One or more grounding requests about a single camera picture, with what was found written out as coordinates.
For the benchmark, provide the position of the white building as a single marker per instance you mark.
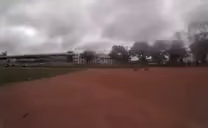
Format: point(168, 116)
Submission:
point(100, 59)

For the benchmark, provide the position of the row of trees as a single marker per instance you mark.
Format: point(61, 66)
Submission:
point(172, 50)

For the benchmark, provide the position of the long low building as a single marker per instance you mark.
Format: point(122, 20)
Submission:
point(35, 58)

